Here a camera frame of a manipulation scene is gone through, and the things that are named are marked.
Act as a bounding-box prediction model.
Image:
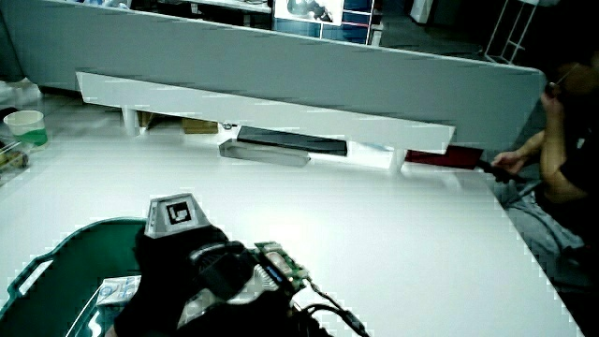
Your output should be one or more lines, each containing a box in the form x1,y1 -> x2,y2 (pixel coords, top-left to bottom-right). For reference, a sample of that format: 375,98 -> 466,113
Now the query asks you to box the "person's right hand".
113,192 -> 311,337

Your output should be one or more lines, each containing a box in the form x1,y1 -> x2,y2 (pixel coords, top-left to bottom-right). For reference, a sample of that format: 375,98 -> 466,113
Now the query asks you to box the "green plastic plate tray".
0,216 -> 148,337

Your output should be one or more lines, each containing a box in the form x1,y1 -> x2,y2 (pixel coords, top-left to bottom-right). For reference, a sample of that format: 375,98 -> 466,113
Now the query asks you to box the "brown cardboard box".
181,117 -> 220,136

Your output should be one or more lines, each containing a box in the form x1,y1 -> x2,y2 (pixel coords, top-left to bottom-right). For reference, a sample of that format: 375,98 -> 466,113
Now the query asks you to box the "grey flat tray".
218,138 -> 312,169

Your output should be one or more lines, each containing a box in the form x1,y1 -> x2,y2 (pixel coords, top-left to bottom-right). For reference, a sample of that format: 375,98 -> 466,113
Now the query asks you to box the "white desk shelf riser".
76,70 -> 457,174

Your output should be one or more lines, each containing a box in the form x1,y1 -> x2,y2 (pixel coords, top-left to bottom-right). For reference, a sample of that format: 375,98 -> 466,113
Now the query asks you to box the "flat black box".
236,125 -> 349,157

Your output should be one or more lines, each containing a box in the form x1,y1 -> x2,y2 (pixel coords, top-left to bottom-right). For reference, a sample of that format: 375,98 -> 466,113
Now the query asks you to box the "clear snack container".
0,139 -> 30,175

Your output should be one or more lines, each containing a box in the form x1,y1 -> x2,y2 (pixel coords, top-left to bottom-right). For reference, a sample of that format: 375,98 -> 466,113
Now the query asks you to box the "white green paper cup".
3,110 -> 50,149

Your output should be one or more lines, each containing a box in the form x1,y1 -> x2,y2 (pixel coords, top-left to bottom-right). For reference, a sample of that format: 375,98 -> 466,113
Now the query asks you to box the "grey partition panel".
0,0 -> 547,152

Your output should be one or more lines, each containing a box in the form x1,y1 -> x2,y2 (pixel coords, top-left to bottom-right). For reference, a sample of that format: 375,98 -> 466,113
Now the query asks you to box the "red box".
404,145 -> 485,171

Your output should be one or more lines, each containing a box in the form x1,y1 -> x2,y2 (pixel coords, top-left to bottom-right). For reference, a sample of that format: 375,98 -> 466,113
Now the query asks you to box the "blue white shelf unit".
272,0 -> 377,46

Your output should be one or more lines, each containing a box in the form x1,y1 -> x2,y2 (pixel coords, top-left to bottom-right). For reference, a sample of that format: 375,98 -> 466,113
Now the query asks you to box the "black handheld device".
476,159 -> 529,185

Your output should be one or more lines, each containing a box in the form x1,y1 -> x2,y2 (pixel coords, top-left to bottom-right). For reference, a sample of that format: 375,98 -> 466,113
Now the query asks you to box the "white metal rack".
483,0 -> 540,66

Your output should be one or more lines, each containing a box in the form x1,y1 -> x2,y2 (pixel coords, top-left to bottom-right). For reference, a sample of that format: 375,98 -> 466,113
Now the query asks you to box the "black glove cable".
299,276 -> 372,337

